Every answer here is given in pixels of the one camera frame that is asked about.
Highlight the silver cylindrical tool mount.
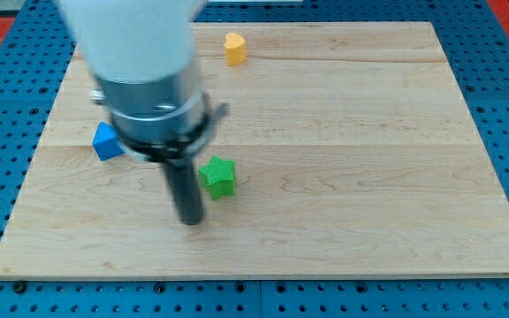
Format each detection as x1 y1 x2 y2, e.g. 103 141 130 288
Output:
95 61 229 163

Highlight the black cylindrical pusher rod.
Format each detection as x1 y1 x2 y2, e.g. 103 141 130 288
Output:
162 159 205 225

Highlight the green star block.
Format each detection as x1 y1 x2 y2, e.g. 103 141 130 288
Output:
198 155 236 201

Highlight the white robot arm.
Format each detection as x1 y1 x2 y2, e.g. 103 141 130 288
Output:
57 0 229 225

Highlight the blue triangle block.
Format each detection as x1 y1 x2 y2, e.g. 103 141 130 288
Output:
92 122 125 162

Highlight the yellow heart block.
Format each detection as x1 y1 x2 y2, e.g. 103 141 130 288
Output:
224 33 247 66

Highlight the wooden board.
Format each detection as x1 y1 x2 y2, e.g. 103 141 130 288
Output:
0 22 509 281

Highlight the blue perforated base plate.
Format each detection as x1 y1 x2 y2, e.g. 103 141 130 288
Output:
0 1 509 317

